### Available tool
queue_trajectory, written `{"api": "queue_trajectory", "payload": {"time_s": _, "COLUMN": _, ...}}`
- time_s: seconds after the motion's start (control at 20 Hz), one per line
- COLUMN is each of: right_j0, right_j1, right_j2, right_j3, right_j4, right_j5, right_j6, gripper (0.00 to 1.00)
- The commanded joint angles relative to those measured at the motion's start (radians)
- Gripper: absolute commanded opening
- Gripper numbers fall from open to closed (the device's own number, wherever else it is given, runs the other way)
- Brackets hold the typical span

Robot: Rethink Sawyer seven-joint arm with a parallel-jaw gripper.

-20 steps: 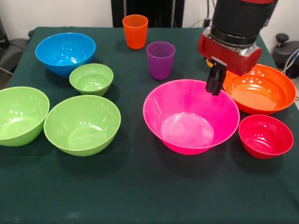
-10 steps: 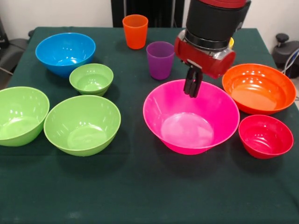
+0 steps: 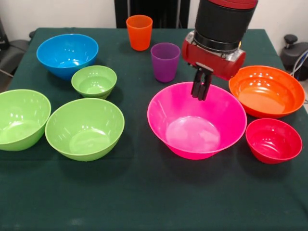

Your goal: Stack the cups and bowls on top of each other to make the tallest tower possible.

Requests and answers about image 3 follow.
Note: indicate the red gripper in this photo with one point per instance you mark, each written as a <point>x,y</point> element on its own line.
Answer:
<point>211,62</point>

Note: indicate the small green plastic bowl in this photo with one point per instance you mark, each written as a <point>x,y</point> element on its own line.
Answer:
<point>93,83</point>

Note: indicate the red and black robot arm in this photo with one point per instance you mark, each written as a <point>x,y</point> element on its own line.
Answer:
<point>221,21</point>

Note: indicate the large green plastic bowl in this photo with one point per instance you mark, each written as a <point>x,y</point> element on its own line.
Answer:
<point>84,134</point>
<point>21,120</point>

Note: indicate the purple plastic cup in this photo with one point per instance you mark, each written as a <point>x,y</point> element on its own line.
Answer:
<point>164,62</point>

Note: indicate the black equipment base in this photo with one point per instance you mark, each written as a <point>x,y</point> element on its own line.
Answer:
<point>292,54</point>

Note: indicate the dark green tablecloth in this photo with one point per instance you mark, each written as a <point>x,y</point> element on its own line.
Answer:
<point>168,199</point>

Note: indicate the blue plastic bowl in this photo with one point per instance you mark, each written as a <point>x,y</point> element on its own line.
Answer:
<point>67,53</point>

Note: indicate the black office chair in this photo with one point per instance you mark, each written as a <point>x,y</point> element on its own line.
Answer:
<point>14,53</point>

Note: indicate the pink plastic bowl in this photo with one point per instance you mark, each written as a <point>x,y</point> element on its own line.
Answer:
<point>197,125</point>

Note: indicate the small red plastic bowl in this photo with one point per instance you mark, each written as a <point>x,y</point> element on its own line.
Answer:
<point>273,142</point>

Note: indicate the orange plastic cup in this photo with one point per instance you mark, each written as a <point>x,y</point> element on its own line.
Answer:
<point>139,33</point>

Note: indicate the orange plastic bowl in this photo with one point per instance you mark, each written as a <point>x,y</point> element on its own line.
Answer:
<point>267,93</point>

